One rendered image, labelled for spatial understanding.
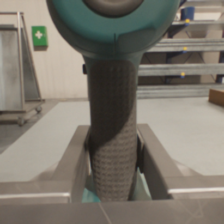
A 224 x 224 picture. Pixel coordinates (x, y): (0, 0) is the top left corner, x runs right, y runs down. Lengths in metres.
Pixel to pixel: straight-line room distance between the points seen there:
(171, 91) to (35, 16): 3.84
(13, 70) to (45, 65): 2.30
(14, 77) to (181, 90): 3.19
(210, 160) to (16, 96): 2.57
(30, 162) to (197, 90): 3.91
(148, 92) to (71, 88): 2.23
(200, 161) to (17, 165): 0.33
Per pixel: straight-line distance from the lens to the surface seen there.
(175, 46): 4.04
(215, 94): 0.88
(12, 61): 2.78
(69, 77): 4.81
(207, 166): 0.34
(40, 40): 4.88
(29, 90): 3.53
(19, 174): 0.33
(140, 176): 0.17
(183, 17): 4.35
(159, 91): 3.81
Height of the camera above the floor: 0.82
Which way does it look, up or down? 15 degrees down
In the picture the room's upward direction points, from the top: 1 degrees counter-clockwise
